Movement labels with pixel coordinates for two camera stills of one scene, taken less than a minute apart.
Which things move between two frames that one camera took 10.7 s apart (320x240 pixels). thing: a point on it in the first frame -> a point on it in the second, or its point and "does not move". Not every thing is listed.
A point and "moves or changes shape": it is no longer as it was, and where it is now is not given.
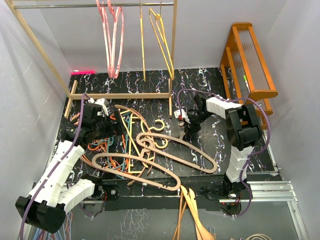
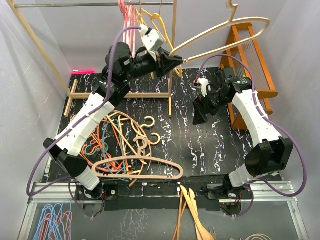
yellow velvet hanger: [158, 27] moves or changes shape
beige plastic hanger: [143, 150] -> [233, 7]
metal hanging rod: [87, 5] does not move
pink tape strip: [77, 73] does not move
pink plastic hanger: [113, 13] -> [130, 36]
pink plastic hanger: [107, 42] -> [129, 20]
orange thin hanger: [112, 159] -> [108, 141]
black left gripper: [117, 128] -> [164, 62]
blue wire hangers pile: [64, 232] does not move
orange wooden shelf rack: [246, 72] does not move
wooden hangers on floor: [188, 200] does not move
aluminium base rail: [269, 191] does not move
